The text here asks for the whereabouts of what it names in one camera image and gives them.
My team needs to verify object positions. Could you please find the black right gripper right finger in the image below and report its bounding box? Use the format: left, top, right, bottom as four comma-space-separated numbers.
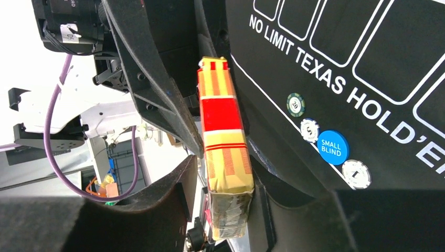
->
250, 159, 444, 251

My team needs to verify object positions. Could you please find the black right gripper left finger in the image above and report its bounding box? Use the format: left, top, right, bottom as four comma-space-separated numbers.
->
1, 155, 197, 251

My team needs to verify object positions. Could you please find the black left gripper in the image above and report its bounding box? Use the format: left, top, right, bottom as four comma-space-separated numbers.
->
31, 0, 204, 158

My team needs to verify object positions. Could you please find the white grey poker chip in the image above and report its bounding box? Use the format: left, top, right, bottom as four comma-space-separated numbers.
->
342, 159, 372, 189

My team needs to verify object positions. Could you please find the blue small blind button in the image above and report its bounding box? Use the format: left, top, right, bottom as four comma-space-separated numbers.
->
317, 130, 350, 165

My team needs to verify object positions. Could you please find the red playing card box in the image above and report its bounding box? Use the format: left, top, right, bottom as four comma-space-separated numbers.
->
197, 57, 255, 240

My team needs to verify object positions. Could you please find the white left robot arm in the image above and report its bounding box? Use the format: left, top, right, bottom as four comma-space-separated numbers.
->
8, 1, 204, 156

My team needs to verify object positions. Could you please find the black poker table mat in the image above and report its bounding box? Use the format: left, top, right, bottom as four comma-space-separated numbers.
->
226, 1, 444, 195

